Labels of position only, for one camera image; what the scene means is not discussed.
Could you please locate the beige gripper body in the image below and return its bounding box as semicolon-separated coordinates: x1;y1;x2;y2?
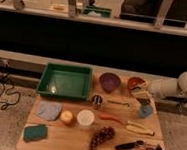
130;86;151;105

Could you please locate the blue plastic cup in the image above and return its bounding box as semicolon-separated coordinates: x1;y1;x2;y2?
138;105;153;119

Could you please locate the small metal cup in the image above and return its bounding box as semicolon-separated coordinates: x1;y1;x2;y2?
91;95;104;109

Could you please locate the red bowl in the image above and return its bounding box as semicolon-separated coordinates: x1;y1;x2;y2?
127;77;146;91

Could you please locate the purple bowl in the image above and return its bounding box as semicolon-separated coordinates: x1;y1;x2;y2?
99;72;121;93

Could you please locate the yellow banana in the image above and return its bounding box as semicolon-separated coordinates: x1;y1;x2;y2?
126;120;154;136

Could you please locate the orange carrot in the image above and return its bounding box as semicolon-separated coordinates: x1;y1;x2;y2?
99;114;124;125

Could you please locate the dark grape bunch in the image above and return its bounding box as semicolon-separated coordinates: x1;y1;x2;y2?
88;126;115;150

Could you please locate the orange fruit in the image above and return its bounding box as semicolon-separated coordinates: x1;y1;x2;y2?
59;111;74;125

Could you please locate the green plastic tray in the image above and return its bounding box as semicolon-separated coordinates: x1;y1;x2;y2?
36;63;92;101

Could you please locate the light blue cloth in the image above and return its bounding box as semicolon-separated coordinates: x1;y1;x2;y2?
36;101;62;121

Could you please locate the green sponge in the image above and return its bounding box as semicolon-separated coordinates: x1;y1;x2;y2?
23;124;47;142

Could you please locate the black handled peeler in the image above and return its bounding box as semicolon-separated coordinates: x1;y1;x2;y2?
114;140;144;150

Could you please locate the black cable on floor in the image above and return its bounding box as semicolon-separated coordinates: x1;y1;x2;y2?
0;59;25;113

